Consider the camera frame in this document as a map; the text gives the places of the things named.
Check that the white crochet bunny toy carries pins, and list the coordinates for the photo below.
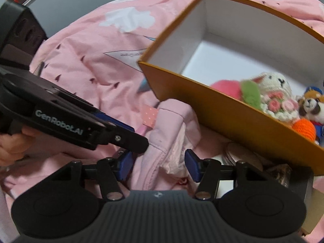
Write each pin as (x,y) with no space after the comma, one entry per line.
(277,99)

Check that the orange crochet carrot toy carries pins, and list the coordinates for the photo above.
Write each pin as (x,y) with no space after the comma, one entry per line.
(305,128)

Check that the pink and green pompom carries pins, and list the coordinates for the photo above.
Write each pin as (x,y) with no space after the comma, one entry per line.
(246,91)

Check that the red panda sailor plush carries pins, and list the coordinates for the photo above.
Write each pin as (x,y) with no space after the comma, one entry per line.
(311,108)

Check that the orange cardboard storage box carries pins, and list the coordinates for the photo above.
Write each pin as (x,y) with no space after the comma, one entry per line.
(239,64)

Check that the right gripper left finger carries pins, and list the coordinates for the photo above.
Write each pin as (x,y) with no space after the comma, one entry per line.
(109,172)

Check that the pink patterned bed duvet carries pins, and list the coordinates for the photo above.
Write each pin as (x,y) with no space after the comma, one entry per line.
(78,58)

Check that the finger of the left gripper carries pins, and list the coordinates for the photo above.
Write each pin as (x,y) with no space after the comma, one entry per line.
(101,115)
(123,138)

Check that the round silver compact mirror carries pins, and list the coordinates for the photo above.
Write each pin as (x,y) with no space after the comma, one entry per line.
(234,152)

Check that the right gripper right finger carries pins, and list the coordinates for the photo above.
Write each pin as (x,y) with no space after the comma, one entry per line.
(207,173)

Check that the pink notebook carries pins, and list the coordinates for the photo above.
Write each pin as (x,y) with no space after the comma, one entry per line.
(148,116)

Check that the person left hand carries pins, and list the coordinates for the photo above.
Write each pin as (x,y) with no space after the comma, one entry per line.
(14,146)

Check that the pink fabric garment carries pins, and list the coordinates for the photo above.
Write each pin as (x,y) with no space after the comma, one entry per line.
(162,166)

